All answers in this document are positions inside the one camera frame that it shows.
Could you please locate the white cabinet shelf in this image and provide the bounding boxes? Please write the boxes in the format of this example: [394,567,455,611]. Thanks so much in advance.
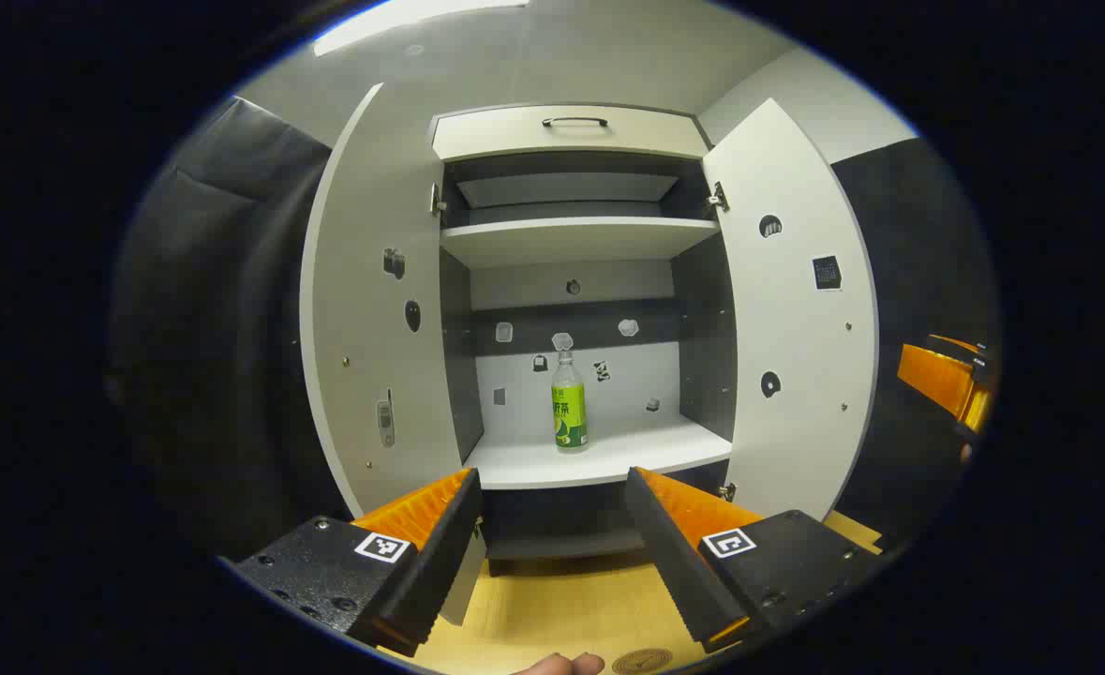
[440,217,722,271]

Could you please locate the white cabinet drawer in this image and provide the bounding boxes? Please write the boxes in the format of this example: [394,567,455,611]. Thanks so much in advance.
[432,103,710,162]

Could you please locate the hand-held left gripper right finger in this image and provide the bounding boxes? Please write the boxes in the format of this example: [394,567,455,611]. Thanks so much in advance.
[623,466,883,654]

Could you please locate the white cabinet door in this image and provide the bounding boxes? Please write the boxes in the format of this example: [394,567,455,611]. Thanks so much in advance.
[299,82,487,624]
[702,98,881,521]

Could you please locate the white cabinet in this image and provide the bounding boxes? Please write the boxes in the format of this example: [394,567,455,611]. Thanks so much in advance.
[430,103,740,578]

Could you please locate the black backdrop cloth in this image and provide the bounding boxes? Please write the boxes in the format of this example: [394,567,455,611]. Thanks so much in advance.
[829,136,1001,554]
[107,94,356,563]

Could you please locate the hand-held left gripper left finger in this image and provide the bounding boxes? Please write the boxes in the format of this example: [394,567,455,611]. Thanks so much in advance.
[233,467,484,657]

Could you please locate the round brown coaster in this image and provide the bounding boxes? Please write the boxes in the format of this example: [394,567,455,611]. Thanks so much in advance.
[611,647,675,675]

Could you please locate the green label bottle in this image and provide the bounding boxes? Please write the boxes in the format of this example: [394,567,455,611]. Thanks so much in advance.
[551,349,589,453]

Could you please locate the ceiling light panel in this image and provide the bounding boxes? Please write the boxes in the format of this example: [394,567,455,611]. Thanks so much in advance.
[313,0,530,57]

